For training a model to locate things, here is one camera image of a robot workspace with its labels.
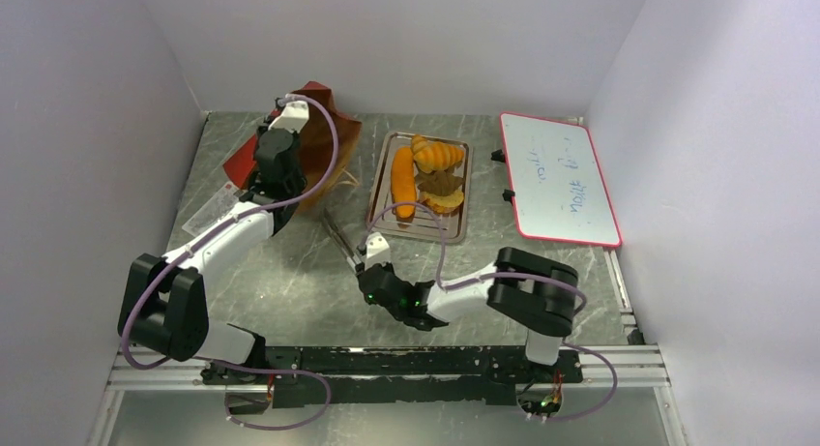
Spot clear plastic packet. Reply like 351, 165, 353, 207
182, 182, 242, 237

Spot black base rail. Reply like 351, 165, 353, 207
200, 345, 583, 408

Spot pale fake bread slice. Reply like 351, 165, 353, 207
420, 190, 465, 214

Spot long orange fake baguette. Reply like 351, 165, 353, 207
391, 146, 418, 220

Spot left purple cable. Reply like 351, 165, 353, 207
119, 93, 340, 431

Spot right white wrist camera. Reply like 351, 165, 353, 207
364, 232, 392, 269

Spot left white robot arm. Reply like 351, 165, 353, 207
118, 120, 307, 384

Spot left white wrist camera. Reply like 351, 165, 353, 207
268, 97, 309, 134

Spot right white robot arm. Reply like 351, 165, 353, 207
355, 245, 587, 382

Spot dark fake bread loaf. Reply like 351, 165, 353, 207
415, 170, 464, 195

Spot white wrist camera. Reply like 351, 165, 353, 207
364, 232, 392, 269
268, 97, 309, 134

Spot metal tongs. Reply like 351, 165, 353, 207
321, 208, 361, 274

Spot pink framed whiteboard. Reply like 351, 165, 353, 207
499, 112, 622, 248

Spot red paper bag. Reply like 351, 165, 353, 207
222, 81, 363, 214

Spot orange fake croissant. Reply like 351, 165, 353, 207
410, 134, 465, 173

